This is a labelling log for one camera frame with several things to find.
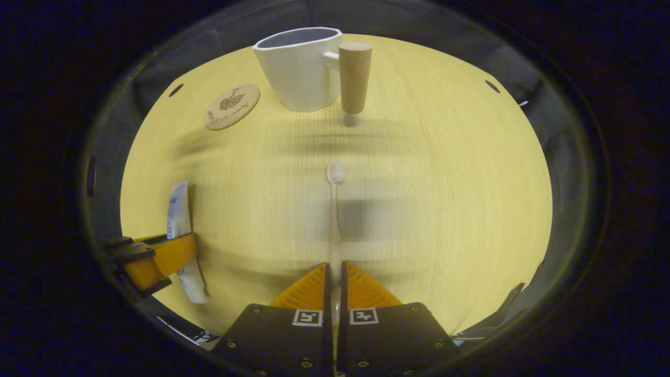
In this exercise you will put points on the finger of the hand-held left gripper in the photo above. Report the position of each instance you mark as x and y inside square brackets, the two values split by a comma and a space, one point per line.
[167, 254]

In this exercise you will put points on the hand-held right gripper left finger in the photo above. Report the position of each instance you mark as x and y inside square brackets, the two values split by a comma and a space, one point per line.
[328, 301]

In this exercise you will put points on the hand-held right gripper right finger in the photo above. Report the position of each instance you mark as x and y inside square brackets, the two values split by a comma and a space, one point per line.
[343, 301]

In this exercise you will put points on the white toothpaste tube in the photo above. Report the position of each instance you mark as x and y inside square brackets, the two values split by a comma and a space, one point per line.
[179, 209]

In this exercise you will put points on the round wooden coaster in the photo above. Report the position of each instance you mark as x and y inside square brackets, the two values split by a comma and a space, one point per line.
[232, 107]

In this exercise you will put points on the light wooden desktop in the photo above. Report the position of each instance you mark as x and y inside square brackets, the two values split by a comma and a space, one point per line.
[445, 199]

